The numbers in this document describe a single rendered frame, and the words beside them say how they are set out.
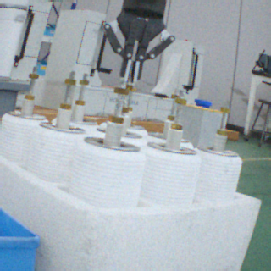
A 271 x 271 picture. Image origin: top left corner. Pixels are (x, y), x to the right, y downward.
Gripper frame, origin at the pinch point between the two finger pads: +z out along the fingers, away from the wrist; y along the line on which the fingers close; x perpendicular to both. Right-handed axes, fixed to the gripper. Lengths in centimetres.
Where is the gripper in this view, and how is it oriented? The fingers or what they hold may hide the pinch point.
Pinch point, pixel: (130, 70)
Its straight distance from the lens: 86.5
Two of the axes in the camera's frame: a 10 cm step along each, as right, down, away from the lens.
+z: -1.8, 9.8, 1.0
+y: -9.6, -1.5, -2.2
